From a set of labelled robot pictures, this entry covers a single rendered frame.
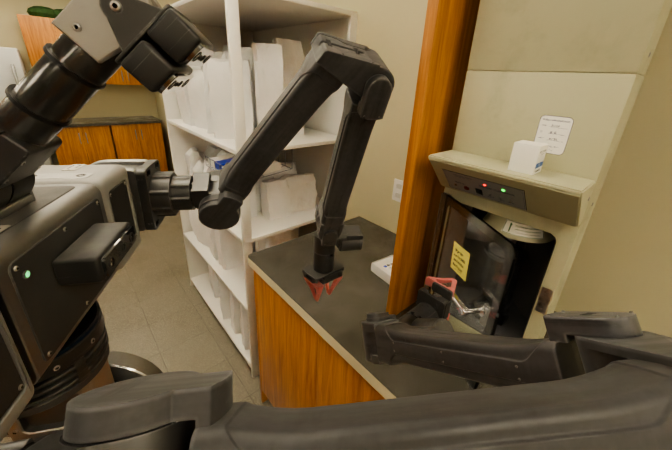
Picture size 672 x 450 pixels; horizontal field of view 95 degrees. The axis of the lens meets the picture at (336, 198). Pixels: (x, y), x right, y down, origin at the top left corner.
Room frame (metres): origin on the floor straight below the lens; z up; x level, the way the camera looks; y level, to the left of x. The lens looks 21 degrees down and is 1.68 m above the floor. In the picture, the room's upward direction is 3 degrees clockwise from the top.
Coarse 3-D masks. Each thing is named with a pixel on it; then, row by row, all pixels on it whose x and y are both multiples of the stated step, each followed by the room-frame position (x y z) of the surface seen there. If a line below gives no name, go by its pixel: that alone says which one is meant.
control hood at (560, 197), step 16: (432, 160) 0.75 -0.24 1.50; (448, 160) 0.72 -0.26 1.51; (464, 160) 0.72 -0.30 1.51; (480, 160) 0.72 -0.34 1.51; (496, 160) 0.73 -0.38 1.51; (480, 176) 0.67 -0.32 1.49; (496, 176) 0.64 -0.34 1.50; (512, 176) 0.61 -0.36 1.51; (528, 176) 0.60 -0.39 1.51; (544, 176) 0.61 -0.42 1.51; (560, 176) 0.62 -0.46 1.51; (576, 176) 0.62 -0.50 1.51; (464, 192) 0.77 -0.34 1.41; (528, 192) 0.61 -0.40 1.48; (544, 192) 0.58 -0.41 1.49; (560, 192) 0.55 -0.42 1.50; (576, 192) 0.53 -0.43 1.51; (592, 192) 0.60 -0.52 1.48; (528, 208) 0.64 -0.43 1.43; (544, 208) 0.61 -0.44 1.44; (560, 208) 0.58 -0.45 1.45; (576, 208) 0.55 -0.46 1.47; (576, 224) 0.58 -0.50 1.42
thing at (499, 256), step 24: (456, 216) 0.74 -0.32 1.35; (456, 240) 0.72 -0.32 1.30; (480, 240) 0.63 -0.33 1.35; (504, 240) 0.56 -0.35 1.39; (480, 264) 0.61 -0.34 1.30; (504, 264) 0.54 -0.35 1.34; (456, 288) 0.67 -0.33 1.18; (480, 288) 0.59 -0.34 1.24; (504, 288) 0.52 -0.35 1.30; (456, 312) 0.65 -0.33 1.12
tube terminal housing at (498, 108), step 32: (480, 96) 0.80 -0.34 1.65; (512, 96) 0.75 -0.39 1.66; (544, 96) 0.70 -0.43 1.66; (576, 96) 0.66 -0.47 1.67; (608, 96) 0.62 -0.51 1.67; (480, 128) 0.79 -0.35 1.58; (512, 128) 0.74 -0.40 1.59; (576, 128) 0.65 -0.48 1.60; (608, 128) 0.61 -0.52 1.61; (544, 160) 0.67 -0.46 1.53; (576, 160) 0.63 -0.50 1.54; (608, 160) 0.63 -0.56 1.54; (448, 192) 0.83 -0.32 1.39; (544, 224) 0.65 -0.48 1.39
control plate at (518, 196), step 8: (448, 176) 0.76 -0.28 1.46; (456, 176) 0.73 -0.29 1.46; (464, 176) 0.71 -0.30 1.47; (464, 184) 0.74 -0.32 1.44; (472, 184) 0.71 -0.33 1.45; (480, 184) 0.69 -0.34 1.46; (488, 184) 0.67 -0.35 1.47; (496, 184) 0.65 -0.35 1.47; (472, 192) 0.74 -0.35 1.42; (488, 192) 0.70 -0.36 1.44; (496, 192) 0.67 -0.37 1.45; (504, 192) 0.66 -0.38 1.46; (512, 192) 0.64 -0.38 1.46; (520, 192) 0.62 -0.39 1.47; (496, 200) 0.70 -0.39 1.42; (504, 200) 0.68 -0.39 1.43; (520, 200) 0.64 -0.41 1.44; (520, 208) 0.66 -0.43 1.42
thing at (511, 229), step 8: (488, 216) 0.79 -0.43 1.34; (496, 216) 0.76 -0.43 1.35; (496, 224) 0.74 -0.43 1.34; (504, 224) 0.73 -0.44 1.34; (512, 224) 0.72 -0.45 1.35; (520, 224) 0.71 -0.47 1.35; (504, 232) 0.72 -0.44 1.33; (512, 232) 0.71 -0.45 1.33; (520, 232) 0.70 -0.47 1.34; (528, 232) 0.70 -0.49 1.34; (536, 232) 0.69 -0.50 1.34; (544, 232) 0.70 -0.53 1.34; (520, 240) 0.69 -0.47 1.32; (528, 240) 0.69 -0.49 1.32; (536, 240) 0.69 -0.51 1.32; (544, 240) 0.69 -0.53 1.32; (552, 240) 0.70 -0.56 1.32
